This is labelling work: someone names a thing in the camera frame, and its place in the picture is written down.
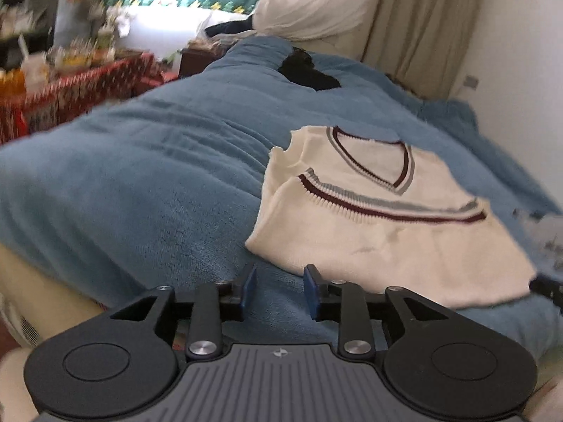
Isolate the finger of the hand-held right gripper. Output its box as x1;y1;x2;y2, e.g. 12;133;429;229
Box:
529;274;563;311

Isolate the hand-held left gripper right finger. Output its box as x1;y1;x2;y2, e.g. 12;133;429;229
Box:
303;264;459;360

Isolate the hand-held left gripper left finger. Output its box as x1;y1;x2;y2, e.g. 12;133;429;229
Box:
108;263;258;360

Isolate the cream knit vest with stripes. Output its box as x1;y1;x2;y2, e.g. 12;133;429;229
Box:
244;125;538;309

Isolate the dark clothes pile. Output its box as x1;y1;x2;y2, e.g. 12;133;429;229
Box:
204;21;257;40

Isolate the grey garment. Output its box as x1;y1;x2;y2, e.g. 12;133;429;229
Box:
514;209;563;274

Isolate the blue fleece blanket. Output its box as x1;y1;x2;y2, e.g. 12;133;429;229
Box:
0;35;563;361

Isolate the black cloth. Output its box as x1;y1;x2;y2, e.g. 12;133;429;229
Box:
279;47;343;93

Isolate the dark wooden nightstand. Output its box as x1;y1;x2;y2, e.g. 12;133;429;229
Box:
178;46;232;81

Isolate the table with red patterned cloth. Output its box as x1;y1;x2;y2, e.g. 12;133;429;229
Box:
0;50;179;144

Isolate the beige curtain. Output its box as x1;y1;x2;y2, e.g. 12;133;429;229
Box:
361;0;487;100

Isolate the white curtain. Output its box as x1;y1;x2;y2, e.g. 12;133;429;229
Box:
253;0;391;52

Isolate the white plastic pitcher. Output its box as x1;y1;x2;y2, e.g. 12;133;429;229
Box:
20;37;50;90

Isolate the pile of orange fruit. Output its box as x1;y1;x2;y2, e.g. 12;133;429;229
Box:
0;68;25;98

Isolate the silver refrigerator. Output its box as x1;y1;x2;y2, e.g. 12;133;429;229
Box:
55;0;106;50

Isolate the cluttered dark shelf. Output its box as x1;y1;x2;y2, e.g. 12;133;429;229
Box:
0;0;58;71

